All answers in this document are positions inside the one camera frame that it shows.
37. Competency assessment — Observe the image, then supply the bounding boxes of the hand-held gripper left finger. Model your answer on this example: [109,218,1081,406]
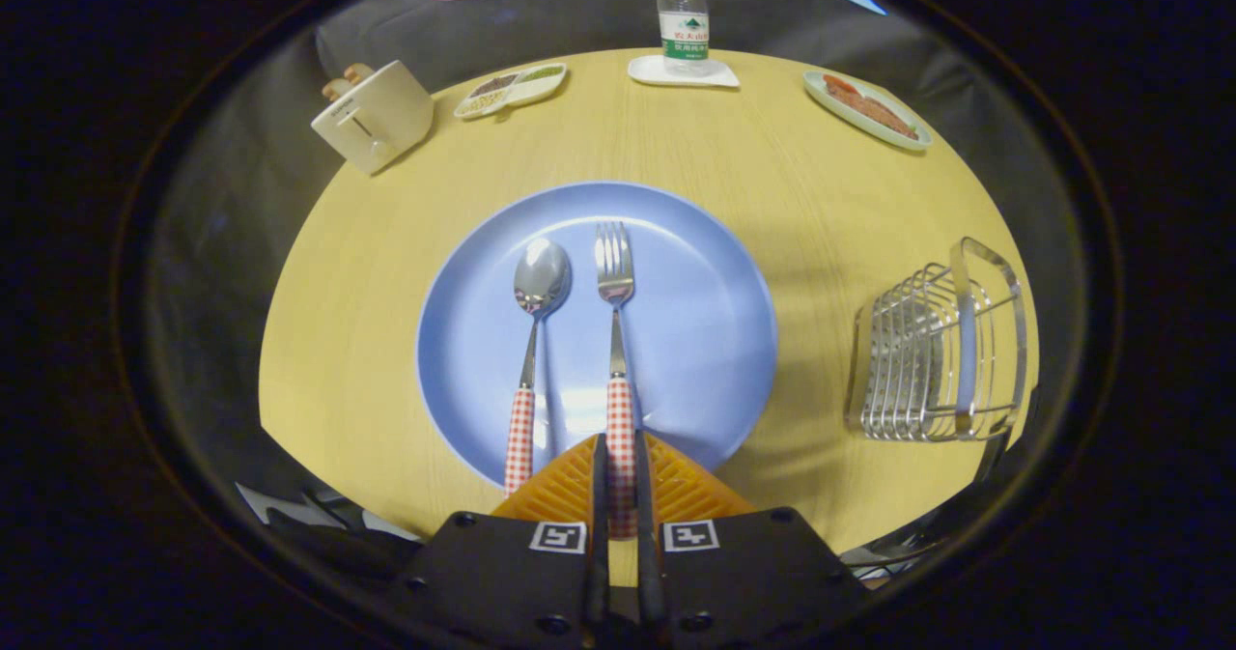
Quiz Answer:
[406,433,611,650]

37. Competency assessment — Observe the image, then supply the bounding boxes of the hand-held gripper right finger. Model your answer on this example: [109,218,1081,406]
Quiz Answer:
[632,430,870,650]

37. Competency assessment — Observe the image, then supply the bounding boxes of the fork with checkered handle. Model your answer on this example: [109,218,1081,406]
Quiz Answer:
[594,221,640,540]

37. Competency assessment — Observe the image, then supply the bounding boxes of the spoon with checkered handle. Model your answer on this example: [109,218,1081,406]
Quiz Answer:
[503,237,573,496]

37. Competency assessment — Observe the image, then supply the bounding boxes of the blue round plate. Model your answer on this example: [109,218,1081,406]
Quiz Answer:
[416,182,779,489]

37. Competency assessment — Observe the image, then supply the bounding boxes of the white paper sheet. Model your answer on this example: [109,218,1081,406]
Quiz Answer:
[237,482,426,545]

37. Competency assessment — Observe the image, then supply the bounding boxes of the white sauce dish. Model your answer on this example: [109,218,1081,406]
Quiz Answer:
[454,63,569,121]

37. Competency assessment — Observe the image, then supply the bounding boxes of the white square coaster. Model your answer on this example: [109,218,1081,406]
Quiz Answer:
[628,54,741,89]

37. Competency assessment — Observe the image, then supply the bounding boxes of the white toaster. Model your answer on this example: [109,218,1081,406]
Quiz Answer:
[310,60,435,176]

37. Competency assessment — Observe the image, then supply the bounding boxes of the pale green food plate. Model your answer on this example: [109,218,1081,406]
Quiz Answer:
[803,71,933,153]

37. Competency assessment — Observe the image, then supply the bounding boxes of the red meat slices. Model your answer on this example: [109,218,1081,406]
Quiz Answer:
[823,74,919,141]

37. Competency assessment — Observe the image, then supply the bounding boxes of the clear plastic water bottle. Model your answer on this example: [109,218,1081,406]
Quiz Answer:
[657,0,711,76]

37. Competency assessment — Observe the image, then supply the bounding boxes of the metal wire cutlery rack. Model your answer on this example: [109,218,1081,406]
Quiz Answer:
[846,237,1028,443]

